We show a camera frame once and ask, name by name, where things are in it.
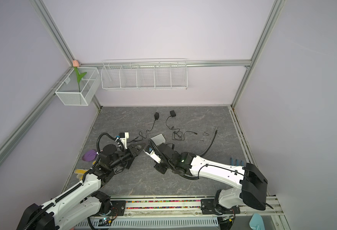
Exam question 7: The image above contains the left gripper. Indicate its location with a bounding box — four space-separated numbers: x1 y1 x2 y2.
110 142 146 170

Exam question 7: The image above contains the thick black cable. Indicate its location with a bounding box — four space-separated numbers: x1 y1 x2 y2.
199 126 219 158

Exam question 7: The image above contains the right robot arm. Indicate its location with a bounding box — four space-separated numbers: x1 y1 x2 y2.
146 141 270 215

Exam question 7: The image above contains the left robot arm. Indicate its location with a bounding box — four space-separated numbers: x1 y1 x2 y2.
17 133 145 230

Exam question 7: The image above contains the black power adapter left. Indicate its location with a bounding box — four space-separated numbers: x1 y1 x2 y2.
154 112 160 120

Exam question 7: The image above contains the black power adapter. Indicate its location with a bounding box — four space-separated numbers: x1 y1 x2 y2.
169 110 176 117
154 112 160 120

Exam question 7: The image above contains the black power adapter right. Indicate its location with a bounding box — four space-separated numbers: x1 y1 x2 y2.
169 110 176 117

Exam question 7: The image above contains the purple pink toy shovel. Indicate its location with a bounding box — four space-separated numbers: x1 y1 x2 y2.
82 149 98 162

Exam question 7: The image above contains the blue yellow toy rake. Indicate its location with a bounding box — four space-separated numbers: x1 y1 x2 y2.
230 158 246 167

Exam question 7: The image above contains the white mesh box basket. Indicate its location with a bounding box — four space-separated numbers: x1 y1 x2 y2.
55 67 101 106

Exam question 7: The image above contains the artificial tulip flower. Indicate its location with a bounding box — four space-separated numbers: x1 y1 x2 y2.
72 60 87 92

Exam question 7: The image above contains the light blue toy scoop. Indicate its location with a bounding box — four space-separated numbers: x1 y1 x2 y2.
249 213 265 230

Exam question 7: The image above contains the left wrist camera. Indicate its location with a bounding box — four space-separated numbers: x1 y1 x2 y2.
115 132 129 151

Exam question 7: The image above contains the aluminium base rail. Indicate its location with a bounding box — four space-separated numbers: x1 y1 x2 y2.
72 196 290 230

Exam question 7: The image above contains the white wire wall basket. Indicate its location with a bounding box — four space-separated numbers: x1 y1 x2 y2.
101 58 188 90

